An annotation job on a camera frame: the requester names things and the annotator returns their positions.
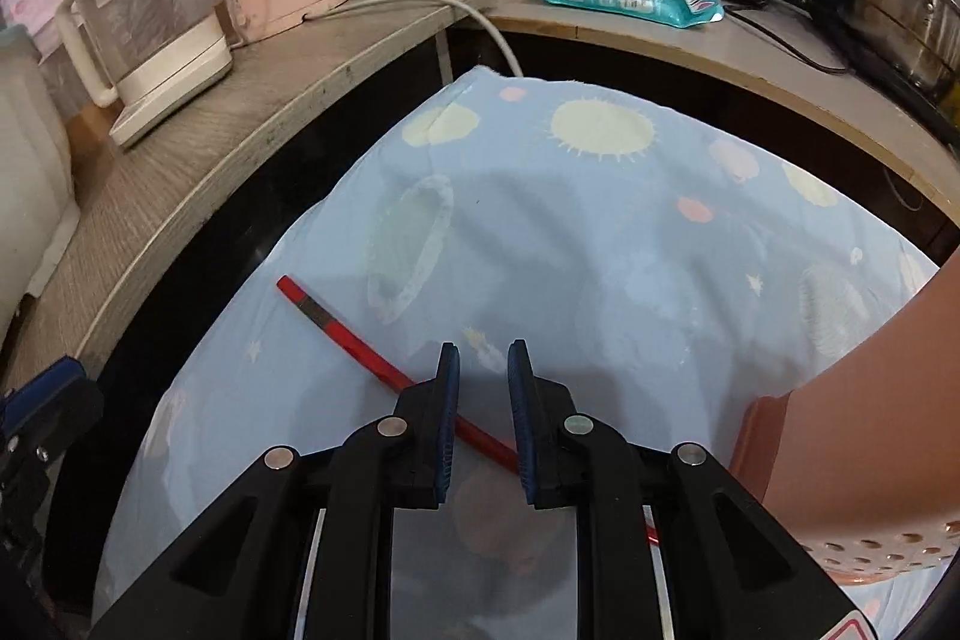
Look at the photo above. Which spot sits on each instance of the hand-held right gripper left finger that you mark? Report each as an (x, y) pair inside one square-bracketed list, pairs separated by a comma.
[(448, 415)]

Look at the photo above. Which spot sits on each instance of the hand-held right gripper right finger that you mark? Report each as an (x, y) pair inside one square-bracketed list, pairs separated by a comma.
[(521, 415)]

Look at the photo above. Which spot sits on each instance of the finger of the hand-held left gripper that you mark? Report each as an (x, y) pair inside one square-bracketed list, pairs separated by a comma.
[(49, 385)]

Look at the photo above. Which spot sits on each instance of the red chopstick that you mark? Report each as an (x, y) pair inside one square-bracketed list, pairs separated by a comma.
[(352, 340)]

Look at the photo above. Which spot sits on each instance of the pink perforated utensil holder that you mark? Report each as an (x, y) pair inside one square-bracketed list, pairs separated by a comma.
[(877, 400)]

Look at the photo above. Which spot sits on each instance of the blue printed bed sheet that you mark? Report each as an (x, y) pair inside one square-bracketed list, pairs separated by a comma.
[(600, 250)]

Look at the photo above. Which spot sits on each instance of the white plastic tub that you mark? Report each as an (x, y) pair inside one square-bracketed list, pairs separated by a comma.
[(30, 183)]

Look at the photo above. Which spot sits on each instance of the grey wooden shelf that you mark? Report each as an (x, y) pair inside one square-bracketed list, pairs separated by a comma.
[(225, 145)]

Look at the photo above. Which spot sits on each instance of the glass kettle white base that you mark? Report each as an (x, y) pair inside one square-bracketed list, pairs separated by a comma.
[(150, 10)]

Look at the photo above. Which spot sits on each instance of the light wooden counter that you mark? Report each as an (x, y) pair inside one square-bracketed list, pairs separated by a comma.
[(750, 63)]

